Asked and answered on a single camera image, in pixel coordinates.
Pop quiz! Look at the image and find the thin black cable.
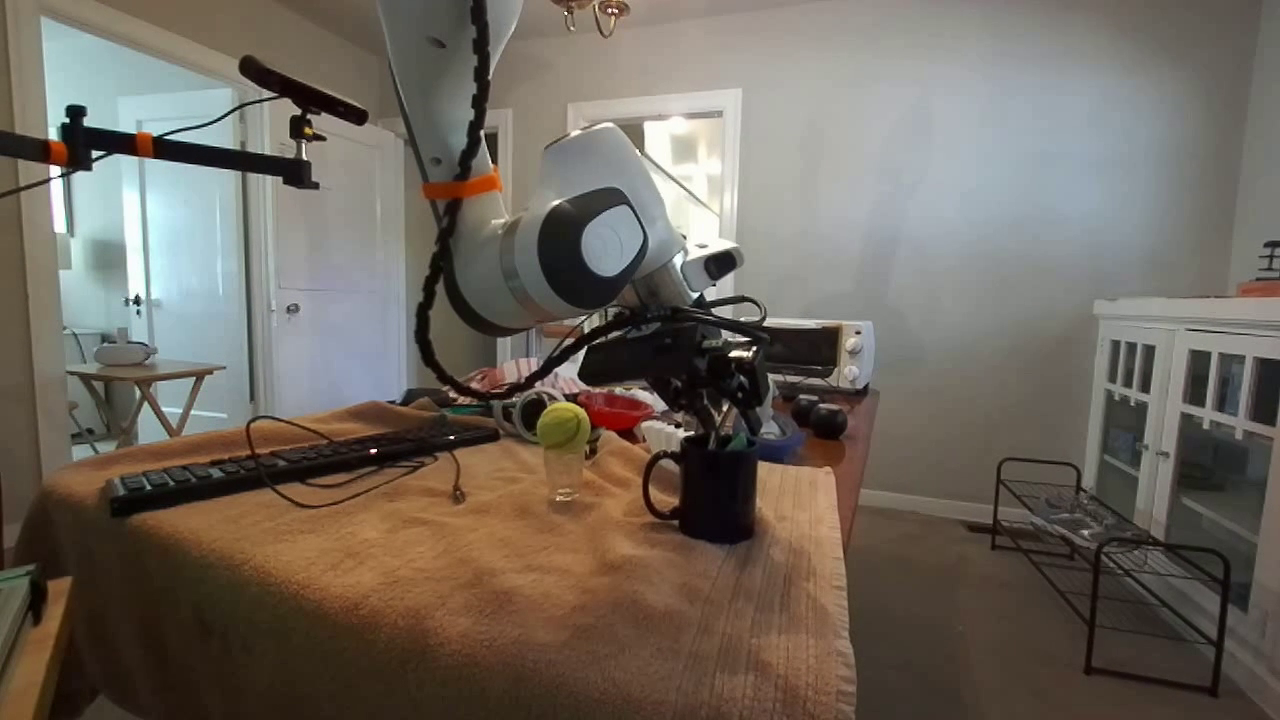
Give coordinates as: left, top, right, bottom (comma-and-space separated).
238, 412, 473, 511

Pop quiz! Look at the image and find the white glass-door cabinet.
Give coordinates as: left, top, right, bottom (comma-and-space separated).
1085, 291, 1280, 672

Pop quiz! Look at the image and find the tan terry towel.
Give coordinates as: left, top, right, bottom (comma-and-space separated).
14, 399, 858, 720

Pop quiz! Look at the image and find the black keyboard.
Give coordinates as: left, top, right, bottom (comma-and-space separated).
104, 417, 505, 520

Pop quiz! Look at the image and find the black wire rack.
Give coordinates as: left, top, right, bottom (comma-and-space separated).
988, 453, 1237, 701

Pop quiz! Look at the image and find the white toaster oven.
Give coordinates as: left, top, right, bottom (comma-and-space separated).
755, 312, 881, 395

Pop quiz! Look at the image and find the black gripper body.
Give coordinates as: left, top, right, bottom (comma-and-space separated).
575, 308, 775, 420

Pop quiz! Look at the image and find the black bar camera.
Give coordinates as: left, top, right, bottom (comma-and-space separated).
237, 51, 370, 133

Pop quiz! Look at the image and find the black ceramic mug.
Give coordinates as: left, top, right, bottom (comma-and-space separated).
640, 434, 764, 547

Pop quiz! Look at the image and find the ceiling chandelier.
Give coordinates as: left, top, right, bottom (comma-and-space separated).
549, 0, 640, 39

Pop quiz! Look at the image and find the clear glass cup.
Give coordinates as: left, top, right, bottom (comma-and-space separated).
538, 435, 590, 510

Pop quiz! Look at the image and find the red plastic bowl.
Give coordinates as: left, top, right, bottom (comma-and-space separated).
575, 387, 660, 441

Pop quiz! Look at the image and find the yellow-green tennis ball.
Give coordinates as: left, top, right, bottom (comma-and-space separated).
530, 395, 597, 458

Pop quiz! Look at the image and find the brown wooden table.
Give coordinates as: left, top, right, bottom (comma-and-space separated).
796, 384, 882, 552

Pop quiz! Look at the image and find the wooden folding side table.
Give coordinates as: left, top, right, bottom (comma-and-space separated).
64, 357, 227, 453

